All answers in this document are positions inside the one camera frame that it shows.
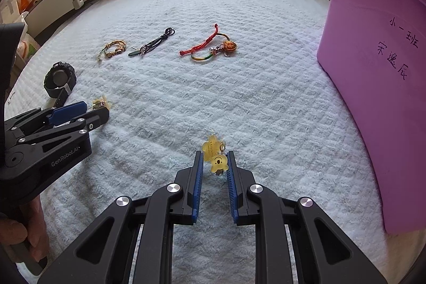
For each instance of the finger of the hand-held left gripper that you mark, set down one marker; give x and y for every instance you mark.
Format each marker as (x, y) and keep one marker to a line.
(66, 112)
(96, 117)

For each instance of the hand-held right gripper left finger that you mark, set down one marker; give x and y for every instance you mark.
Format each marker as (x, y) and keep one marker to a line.
(198, 184)

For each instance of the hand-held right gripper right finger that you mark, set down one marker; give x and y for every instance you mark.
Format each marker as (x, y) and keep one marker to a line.
(231, 191)

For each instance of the black wrist watch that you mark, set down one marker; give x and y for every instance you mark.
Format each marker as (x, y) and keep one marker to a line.
(60, 79)

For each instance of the purple plastic basin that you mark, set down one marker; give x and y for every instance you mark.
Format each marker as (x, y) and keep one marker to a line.
(366, 71)

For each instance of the person's left hand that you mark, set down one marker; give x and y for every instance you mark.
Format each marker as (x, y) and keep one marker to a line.
(33, 224)

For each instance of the light blue quilted blanket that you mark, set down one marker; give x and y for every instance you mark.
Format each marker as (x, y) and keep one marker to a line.
(199, 94)

